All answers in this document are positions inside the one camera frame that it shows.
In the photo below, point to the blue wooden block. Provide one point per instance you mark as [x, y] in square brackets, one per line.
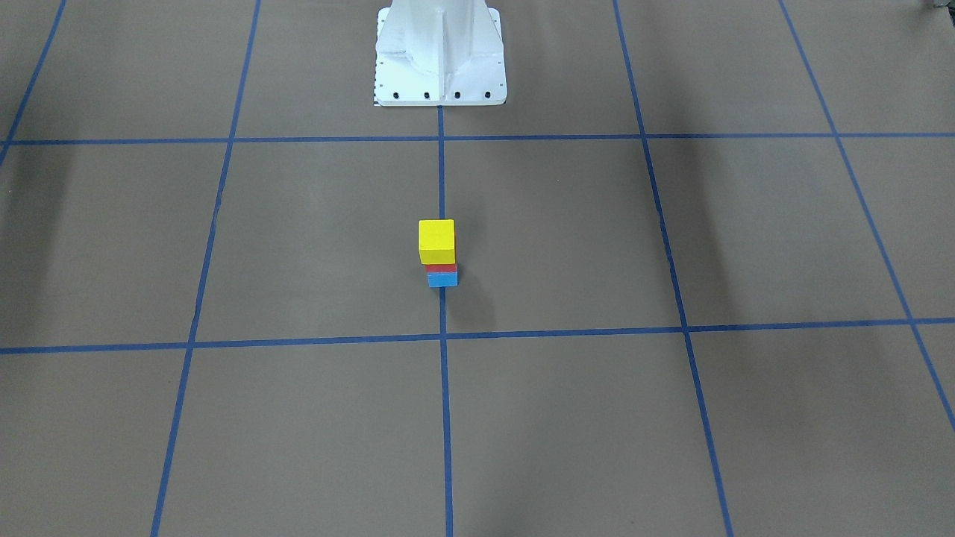
[442, 279]

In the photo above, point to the red wooden block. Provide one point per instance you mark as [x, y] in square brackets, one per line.
[441, 268]

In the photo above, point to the yellow wooden block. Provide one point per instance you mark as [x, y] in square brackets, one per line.
[436, 241]

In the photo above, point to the white camera stand pedestal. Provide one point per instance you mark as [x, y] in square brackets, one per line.
[439, 54]

